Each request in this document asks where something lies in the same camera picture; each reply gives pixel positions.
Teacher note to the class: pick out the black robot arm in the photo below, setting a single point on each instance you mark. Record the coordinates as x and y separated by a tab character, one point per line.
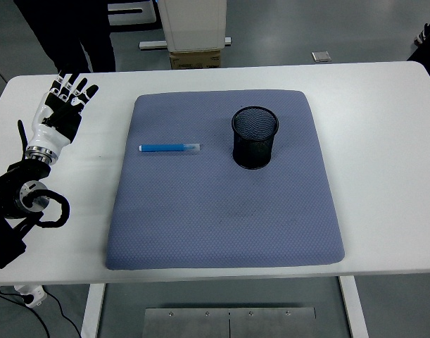
10	190

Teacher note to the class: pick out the brown cardboard box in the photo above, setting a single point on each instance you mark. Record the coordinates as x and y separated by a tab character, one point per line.
195	60

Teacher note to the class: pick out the white-black robot hand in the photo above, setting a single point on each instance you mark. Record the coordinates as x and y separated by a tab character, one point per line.
47	135

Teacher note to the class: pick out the silver floor outlet cover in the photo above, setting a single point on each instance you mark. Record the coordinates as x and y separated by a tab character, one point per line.
321	56

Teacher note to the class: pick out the white power strip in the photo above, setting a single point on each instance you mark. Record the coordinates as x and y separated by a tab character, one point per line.
33	295

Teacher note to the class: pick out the person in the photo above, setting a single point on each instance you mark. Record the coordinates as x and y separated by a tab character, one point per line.
70	35
425	56

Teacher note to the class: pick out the black mesh pen holder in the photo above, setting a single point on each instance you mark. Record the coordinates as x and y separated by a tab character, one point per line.
253	153

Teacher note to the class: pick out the white device with dark slot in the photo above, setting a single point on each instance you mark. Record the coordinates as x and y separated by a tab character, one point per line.
133	14

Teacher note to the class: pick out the blue marker with clear cap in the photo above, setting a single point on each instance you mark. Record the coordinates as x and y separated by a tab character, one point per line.
165	147

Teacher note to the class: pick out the white table leg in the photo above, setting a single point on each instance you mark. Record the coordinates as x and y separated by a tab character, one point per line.
92	313
353	310

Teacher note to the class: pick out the blue-grey textured mat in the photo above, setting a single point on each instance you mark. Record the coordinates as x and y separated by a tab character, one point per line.
218	218

